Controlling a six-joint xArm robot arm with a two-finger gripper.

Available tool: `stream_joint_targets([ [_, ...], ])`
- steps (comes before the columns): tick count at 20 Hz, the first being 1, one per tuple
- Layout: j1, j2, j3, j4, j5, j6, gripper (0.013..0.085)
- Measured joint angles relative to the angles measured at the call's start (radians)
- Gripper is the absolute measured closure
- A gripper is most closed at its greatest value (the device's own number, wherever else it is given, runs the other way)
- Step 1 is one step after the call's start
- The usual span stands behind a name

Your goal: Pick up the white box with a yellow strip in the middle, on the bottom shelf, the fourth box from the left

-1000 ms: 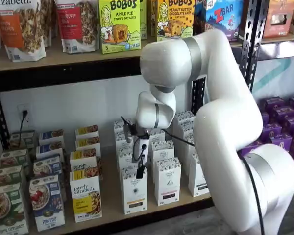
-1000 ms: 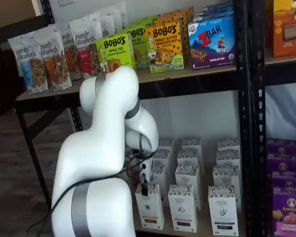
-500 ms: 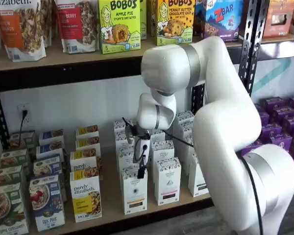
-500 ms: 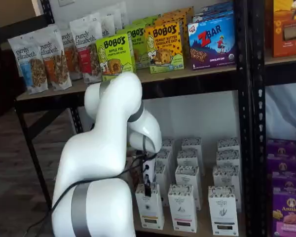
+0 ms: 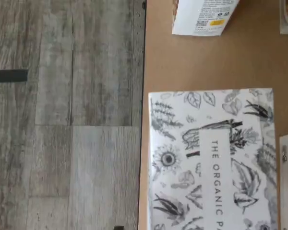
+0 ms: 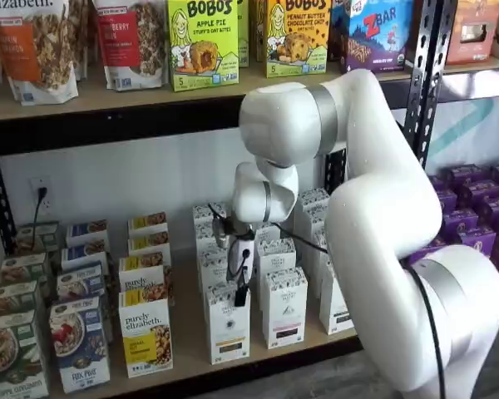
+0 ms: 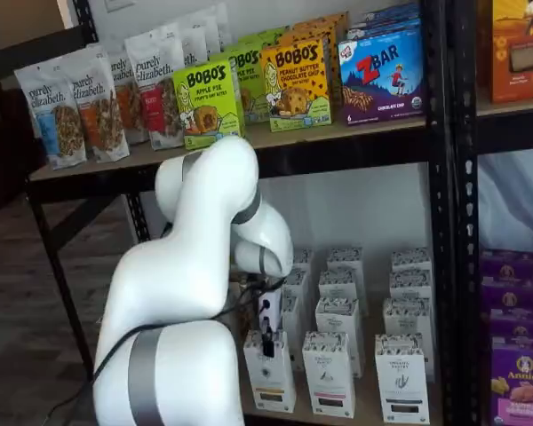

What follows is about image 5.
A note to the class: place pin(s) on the black metal shelf rack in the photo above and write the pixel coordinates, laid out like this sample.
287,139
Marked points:
138,72

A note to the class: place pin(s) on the particle board shelf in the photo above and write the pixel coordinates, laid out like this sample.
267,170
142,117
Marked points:
206,62

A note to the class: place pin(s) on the black tape strip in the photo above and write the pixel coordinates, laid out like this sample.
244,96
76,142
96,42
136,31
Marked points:
9,76

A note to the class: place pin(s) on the small black block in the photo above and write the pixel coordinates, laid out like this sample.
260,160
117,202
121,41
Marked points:
118,228

